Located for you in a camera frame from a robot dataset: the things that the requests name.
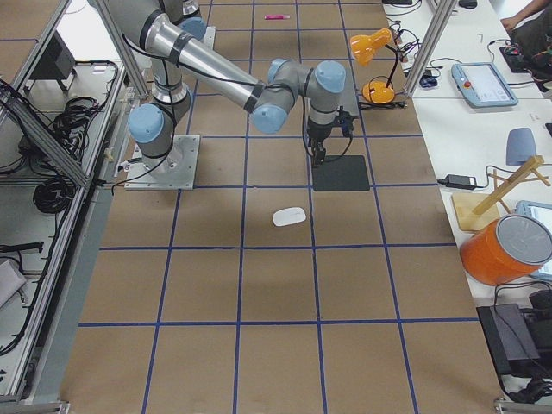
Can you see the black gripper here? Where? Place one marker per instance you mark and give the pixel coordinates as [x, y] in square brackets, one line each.
[317, 134]

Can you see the white computer mouse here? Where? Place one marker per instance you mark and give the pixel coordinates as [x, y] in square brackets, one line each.
[289, 216]

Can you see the pink marker pen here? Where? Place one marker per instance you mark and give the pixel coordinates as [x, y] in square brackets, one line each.
[276, 17]

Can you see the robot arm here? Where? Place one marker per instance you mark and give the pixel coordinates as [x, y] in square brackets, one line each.
[156, 33]

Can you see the black mousepad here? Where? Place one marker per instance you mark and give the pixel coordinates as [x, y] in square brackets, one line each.
[346, 173]

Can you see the silver laptop notebook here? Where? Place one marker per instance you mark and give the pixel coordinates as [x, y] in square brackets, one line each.
[350, 104]

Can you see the black power adapter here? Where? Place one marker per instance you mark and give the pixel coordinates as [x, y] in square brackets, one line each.
[462, 182]

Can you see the wooden stand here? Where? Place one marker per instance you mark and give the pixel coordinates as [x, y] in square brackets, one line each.
[474, 211]

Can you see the teach pendant tablet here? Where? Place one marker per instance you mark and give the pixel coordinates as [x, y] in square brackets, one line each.
[482, 85]

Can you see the grey chair back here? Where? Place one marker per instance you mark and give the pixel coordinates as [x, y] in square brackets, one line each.
[520, 146]

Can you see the orange cylindrical container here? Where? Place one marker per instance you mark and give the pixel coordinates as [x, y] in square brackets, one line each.
[494, 255]

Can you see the black box device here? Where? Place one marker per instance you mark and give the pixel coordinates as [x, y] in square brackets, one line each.
[509, 341]

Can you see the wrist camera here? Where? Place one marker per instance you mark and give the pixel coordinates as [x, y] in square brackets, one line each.
[346, 122]

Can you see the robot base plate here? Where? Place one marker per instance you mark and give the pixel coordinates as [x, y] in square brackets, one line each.
[176, 172]
[209, 37]

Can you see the aluminium frame post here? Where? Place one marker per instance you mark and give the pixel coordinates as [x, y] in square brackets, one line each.
[432, 36]

